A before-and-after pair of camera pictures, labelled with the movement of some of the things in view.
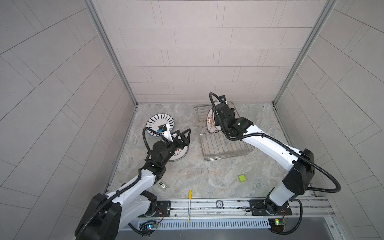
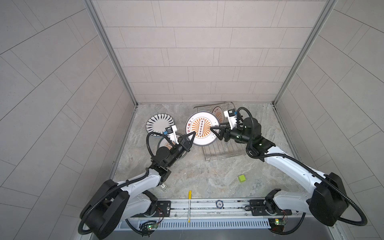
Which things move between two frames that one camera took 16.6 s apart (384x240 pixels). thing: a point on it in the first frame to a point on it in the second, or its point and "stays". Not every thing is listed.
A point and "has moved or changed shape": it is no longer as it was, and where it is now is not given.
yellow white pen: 190,195 stays
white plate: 210,123 has moved or changed shape
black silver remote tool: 162,185 stays
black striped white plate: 156,120 stays
